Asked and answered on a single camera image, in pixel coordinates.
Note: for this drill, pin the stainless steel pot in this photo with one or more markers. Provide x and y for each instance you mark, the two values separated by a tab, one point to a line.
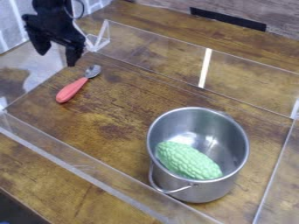
198	148

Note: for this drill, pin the black wall strip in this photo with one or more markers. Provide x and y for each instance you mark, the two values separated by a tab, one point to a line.
228	19

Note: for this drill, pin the clear acrylic corner bracket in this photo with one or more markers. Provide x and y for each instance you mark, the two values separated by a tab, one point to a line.
95	42

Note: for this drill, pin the green bitter melon toy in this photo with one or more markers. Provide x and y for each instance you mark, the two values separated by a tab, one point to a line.
186	161

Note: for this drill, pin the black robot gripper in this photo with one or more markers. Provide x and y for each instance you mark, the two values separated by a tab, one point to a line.
51	25

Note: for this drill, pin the orange handled metal spoon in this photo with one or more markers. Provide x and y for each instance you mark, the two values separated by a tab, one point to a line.
72	88

